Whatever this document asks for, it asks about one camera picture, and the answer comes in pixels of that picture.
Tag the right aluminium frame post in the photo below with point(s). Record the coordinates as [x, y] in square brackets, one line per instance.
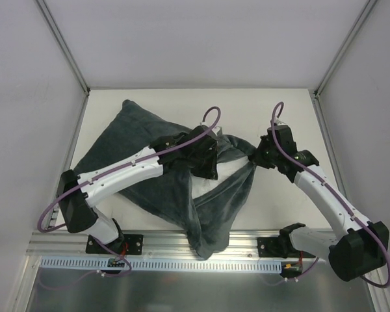
[351, 35]

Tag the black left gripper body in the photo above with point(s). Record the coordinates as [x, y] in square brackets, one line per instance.
[207, 161]

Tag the aluminium frame post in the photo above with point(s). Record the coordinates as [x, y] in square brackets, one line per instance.
[52, 24]
[351, 35]

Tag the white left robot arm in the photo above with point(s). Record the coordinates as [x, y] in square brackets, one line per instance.
[80, 194]

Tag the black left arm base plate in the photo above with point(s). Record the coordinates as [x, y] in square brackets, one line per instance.
[130, 243]

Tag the aluminium mounting rail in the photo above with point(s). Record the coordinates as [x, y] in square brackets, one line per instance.
[175, 245]

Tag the grey zebra plush pillowcase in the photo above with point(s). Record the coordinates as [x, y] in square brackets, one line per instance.
[208, 219]

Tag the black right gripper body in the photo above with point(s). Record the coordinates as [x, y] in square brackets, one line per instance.
[266, 156]

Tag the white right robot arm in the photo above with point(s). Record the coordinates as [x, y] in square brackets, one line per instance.
[357, 245]

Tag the left aluminium frame post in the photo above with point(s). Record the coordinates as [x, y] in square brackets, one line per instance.
[52, 24]

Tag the white pillow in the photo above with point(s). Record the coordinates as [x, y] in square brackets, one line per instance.
[201, 186]

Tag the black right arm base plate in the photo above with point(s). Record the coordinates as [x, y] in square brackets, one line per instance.
[273, 247]

